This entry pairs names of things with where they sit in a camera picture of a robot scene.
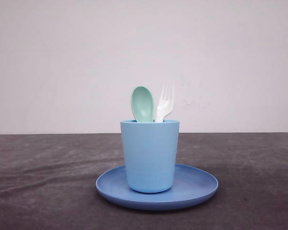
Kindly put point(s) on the mint green plastic spoon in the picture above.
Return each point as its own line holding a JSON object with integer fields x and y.
{"x": 142, "y": 105}

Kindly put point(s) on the dark grey tablecloth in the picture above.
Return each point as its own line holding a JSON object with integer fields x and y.
{"x": 47, "y": 182}

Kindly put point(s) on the blue plastic plate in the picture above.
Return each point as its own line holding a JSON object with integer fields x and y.
{"x": 191, "y": 187}

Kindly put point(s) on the light blue plastic cup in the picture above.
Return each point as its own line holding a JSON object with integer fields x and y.
{"x": 150, "y": 151}

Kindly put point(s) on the white plastic fork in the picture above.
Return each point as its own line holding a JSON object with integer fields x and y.
{"x": 165, "y": 103}

